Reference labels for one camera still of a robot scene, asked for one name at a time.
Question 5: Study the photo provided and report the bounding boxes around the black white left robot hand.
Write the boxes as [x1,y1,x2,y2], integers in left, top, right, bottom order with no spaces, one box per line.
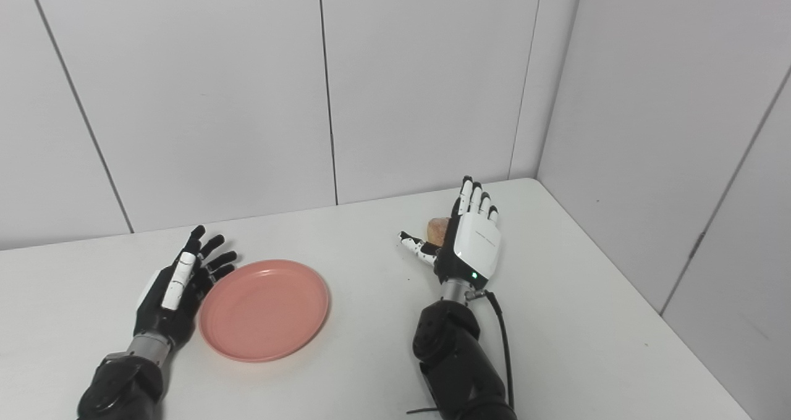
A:
[133,225,238,350]

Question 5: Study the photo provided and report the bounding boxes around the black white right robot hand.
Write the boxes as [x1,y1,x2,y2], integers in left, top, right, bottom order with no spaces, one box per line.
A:
[399,175,502,288]

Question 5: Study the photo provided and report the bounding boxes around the golden sugared bread roll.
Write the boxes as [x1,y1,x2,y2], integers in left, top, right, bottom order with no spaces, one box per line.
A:
[426,217,452,246]

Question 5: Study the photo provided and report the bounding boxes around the pink round plate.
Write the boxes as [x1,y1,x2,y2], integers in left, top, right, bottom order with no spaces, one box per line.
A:
[198,259,330,363]

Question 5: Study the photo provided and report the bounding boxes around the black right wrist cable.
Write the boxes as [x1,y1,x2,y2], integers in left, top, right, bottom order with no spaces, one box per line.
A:
[470,290,517,411]

